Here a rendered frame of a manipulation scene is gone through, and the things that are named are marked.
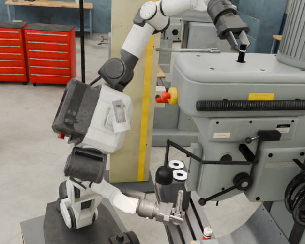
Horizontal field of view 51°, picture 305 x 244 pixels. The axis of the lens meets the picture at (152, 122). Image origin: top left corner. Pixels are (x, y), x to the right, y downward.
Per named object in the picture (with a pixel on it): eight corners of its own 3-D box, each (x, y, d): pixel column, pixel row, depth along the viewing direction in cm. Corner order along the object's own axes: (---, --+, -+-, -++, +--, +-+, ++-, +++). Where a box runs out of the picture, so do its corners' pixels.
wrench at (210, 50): (156, 52, 114) (157, 50, 113) (154, 49, 117) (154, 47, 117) (220, 53, 119) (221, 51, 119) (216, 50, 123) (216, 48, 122)
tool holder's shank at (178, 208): (174, 211, 146) (176, 192, 141) (175, 207, 149) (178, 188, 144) (180, 214, 145) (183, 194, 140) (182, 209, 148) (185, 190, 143)
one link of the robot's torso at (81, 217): (62, 216, 211) (64, 171, 179) (91, 207, 220) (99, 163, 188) (68, 237, 202) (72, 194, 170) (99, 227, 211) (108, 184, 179)
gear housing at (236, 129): (206, 144, 110) (211, 118, 106) (187, 113, 131) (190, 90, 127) (294, 142, 116) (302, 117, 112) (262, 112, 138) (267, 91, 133)
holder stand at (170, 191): (168, 209, 182) (171, 181, 173) (161, 185, 202) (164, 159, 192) (188, 208, 184) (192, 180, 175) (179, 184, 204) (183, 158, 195)
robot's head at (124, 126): (110, 133, 128) (117, 132, 121) (105, 109, 129) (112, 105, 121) (125, 130, 131) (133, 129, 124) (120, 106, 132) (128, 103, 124)
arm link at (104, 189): (107, 203, 157) (75, 183, 161) (119, 185, 160) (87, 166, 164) (105, 199, 147) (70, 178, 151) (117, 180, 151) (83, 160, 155)
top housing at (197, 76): (184, 120, 103) (190, 72, 96) (166, 89, 126) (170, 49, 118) (313, 118, 112) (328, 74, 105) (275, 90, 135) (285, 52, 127)
